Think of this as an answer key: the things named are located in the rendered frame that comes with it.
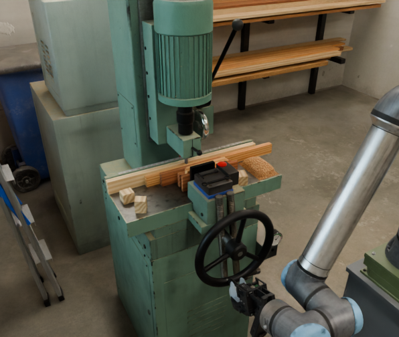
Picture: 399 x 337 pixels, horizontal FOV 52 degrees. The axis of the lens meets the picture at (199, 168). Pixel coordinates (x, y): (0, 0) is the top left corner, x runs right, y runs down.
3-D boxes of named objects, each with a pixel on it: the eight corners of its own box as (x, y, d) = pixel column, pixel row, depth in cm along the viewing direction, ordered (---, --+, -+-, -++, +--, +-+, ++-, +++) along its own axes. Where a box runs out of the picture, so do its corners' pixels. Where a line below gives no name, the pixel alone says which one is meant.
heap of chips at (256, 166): (259, 180, 145) (260, 171, 143) (237, 163, 156) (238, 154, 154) (279, 174, 149) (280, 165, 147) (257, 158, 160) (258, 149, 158)
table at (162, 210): (138, 257, 120) (136, 241, 117) (106, 204, 143) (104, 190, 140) (298, 200, 145) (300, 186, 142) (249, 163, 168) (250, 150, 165)
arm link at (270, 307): (298, 330, 107) (268, 345, 103) (286, 321, 111) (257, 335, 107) (294, 300, 105) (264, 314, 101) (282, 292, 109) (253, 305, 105)
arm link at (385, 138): (389, 56, 95) (269, 283, 116) (437, 71, 85) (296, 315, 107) (415, 69, 101) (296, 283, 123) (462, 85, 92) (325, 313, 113)
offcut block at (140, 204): (146, 213, 128) (145, 201, 126) (135, 213, 128) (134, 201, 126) (147, 207, 131) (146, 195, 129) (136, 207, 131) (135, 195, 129)
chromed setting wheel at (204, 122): (203, 146, 155) (203, 116, 149) (189, 134, 165) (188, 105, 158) (210, 145, 156) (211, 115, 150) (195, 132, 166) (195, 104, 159)
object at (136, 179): (108, 194, 137) (106, 182, 135) (106, 192, 139) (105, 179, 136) (254, 154, 162) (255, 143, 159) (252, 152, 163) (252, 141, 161)
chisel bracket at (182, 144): (183, 163, 139) (183, 140, 135) (166, 146, 150) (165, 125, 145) (202, 158, 142) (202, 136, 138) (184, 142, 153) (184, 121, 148)
